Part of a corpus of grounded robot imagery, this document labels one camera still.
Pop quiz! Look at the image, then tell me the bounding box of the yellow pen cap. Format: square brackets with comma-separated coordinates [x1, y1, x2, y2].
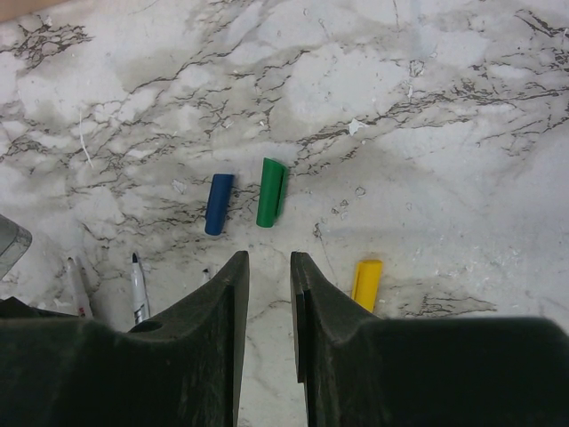
[351, 260, 383, 312]

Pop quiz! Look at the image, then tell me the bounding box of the white yellow marker pen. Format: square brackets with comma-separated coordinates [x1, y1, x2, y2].
[67, 257, 93, 318]

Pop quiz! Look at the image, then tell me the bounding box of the blue pen cap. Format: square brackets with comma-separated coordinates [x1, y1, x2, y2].
[204, 173, 235, 236]

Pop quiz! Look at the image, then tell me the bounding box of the white blue marker pen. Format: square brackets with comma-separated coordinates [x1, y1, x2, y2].
[131, 253, 150, 325]

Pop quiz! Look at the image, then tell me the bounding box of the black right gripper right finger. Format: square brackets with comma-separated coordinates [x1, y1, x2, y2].
[291, 252, 568, 426]

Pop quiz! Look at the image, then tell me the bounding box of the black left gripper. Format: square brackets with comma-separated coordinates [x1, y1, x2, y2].
[0, 213, 33, 317]

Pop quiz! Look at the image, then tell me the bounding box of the peach plastic desk organizer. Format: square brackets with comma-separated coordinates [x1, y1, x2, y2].
[1, 0, 93, 23]

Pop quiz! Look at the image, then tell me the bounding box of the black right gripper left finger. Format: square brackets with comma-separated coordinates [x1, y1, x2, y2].
[1, 251, 249, 426]

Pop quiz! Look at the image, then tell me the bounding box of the green pen cap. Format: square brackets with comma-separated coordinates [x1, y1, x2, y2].
[256, 157, 288, 228]

